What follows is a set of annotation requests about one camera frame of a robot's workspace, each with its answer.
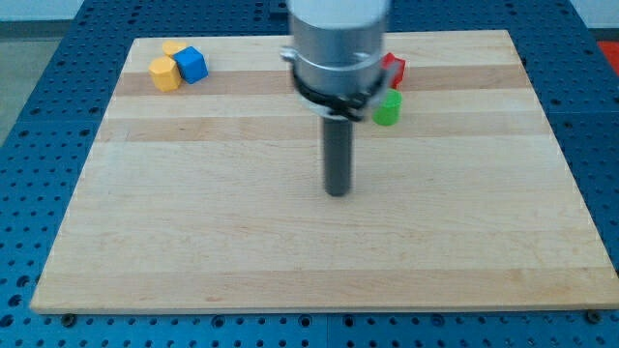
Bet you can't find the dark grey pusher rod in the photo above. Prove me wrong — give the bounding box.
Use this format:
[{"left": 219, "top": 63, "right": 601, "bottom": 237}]
[{"left": 322, "top": 118, "right": 353, "bottom": 196}]

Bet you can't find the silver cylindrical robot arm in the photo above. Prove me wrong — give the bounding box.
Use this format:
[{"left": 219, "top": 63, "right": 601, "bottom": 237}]
[{"left": 280, "top": 0, "right": 397, "bottom": 122}]

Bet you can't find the green star block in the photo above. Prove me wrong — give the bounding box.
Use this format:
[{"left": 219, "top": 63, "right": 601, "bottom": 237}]
[{"left": 372, "top": 89, "right": 402, "bottom": 127}]

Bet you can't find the red star block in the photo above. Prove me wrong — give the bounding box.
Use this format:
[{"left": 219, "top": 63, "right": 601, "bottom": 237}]
[{"left": 382, "top": 52, "right": 406, "bottom": 89}]

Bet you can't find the yellow hexagon block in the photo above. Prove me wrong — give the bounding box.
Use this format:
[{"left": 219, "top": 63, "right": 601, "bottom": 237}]
[{"left": 149, "top": 56, "right": 182, "bottom": 92}]

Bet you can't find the blue cube block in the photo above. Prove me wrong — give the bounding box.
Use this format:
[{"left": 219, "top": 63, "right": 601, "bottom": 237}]
[{"left": 173, "top": 46, "right": 209, "bottom": 84}]

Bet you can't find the wooden board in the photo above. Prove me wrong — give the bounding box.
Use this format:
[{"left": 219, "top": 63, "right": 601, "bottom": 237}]
[{"left": 31, "top": 30, "right": 618, "bottom": 314}]

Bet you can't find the black cable clamp ring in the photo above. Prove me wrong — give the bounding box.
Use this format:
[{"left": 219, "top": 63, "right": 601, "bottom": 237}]
[{"left": 289, "top": 67, "right": 391, "bottom": 123}]

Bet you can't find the yellow round block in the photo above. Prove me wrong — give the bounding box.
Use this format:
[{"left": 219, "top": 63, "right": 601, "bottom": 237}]
[{"left": 162, "top": 41, "right": 188, "bottom": 57}]

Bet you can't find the blue perforated table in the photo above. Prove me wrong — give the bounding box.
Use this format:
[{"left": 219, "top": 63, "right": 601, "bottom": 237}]
[{"left": 1, "top": 0, "right": 618, "bottom": 347}]

